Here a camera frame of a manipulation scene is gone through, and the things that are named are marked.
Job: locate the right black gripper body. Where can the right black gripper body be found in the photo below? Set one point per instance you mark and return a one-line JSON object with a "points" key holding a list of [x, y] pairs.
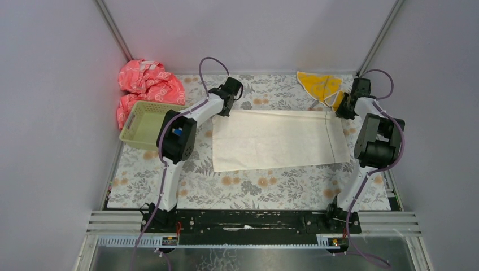
{"points": [[343, 110]]}

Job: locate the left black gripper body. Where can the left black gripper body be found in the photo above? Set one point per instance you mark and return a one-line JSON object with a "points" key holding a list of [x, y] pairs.
{"points": [[225, 108]]}

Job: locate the cream towel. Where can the cream towel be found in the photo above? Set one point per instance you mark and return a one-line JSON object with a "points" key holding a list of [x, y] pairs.
{"points": [[267, 139]]}

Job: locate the blue towel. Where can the blue towel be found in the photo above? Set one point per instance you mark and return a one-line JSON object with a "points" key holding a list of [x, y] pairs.
{"points": [[177, 131]]}

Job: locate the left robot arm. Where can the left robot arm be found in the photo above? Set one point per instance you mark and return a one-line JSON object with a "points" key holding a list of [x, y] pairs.
{"points": [[176, 139]]}

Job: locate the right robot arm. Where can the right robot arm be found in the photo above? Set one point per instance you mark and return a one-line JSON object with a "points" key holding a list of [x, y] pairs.
{"points": [[377, 149]]}

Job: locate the yellow towel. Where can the yellow towel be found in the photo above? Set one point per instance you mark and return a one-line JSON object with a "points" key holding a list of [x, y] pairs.
{"points": [[325, 89]]}

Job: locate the pink patterned cloth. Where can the pink patterned cloth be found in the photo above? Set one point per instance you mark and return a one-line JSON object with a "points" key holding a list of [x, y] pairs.
{"points": [[143, 80]]}

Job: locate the green plastic basket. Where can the green plastic basket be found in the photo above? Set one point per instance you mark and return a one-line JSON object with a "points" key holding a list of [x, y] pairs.
{"points": [[143, 124]]}

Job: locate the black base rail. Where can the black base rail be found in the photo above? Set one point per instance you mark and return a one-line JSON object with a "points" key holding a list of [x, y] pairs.
{"points": [[249, 227]]}

